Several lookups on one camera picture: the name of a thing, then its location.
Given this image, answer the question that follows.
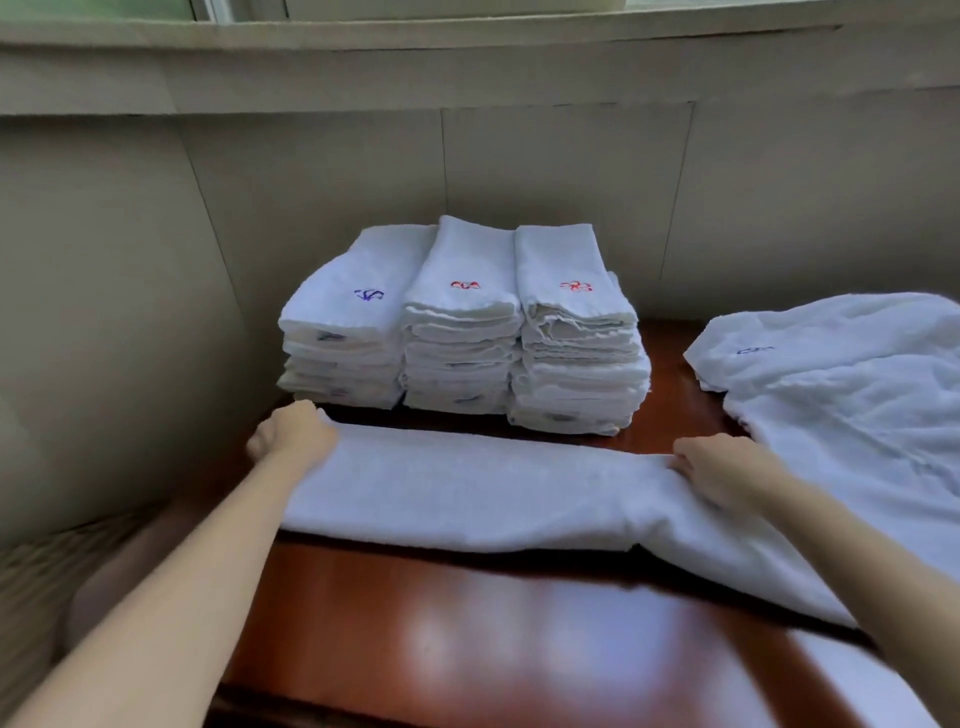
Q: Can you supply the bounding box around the person's left forearm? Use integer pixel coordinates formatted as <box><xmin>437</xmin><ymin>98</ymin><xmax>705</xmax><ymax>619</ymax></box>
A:
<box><xmin>0</xmin><ymin>448</ymin><xmax>336</xmax><ymax>728</ymax></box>

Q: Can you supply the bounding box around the person's left hand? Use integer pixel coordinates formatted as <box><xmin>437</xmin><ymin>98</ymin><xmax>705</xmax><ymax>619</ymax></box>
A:
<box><xmin>246</xmin><ymin>399</ymin><xmax>340</xmax><ymax>471</ymax></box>

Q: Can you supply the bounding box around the towel stack with red mark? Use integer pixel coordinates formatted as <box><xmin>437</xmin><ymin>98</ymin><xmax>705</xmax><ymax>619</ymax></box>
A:
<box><xmin>507</xmin><ymin>223</ymin><xmax>653</xmax><ymax>438</ymax></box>
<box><xmin>399</xmin><ymin>215</ymin><xmax>525</xmax><ymax>416</ymax></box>

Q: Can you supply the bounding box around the towel stack with blue mark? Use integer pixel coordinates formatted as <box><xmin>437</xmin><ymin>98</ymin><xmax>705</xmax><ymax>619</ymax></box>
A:
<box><xmin>276</xmin><ymin>223</ymin><xmax>439</xmax><ymax>411</ymax></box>

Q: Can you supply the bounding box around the unfolded towel with blue mark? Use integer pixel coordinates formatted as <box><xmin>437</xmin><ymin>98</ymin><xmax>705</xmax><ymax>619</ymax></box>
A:
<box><xmin>682</xmin><ymin>291</ymin><xmax>960</xmax><ymax>394</ymax></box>

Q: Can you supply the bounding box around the person's right hand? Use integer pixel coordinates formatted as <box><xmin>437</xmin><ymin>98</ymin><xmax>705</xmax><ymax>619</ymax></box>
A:
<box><xmin>669</xmin><ymin>432</ymin><xmax>790</xmax><ymax>513</ymax></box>

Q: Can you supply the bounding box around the person's right forearm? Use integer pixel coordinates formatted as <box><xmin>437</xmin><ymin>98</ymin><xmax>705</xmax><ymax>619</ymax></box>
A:
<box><xmin>750</xmin><ymin>459</ymin><xmax>960</xmax><ymax>697</ymax></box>

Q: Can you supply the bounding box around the crumpled plain white towel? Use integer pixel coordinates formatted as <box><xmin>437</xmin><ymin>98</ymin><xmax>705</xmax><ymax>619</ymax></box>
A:
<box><xmin>722</xmin><ymin>358</ymin><xmax>960</xmax><ymax>586</ymax></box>

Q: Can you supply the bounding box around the long white towel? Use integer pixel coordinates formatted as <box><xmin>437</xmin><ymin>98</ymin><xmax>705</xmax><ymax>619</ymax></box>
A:
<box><xmin>281</xmin><ymin>408</ymin><xmax>861</xmax><ymax>628</ymax></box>

